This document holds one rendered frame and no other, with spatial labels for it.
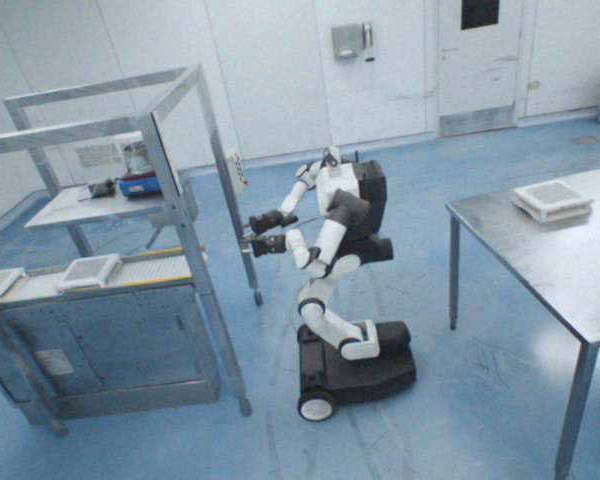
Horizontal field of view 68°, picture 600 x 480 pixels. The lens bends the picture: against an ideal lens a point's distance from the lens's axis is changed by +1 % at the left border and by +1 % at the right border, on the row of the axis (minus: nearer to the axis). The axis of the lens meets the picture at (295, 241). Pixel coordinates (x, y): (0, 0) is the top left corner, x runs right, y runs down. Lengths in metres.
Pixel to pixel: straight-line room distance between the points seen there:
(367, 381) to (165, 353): 1.09
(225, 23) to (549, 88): 3.84
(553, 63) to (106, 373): 5.55
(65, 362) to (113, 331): 0.38
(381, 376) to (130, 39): 4.74
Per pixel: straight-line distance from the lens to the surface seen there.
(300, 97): 5.69
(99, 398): 2.97
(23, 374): 2.82
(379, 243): 2.14
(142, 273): 2.38
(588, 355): 1.85
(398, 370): 2.55
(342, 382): 2.51
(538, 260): 2.11
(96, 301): 2.38
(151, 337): 2.52
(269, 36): 5.59
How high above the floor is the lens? 2.06
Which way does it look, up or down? 31 degrees down
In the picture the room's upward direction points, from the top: 11 degrees counter-clockwise
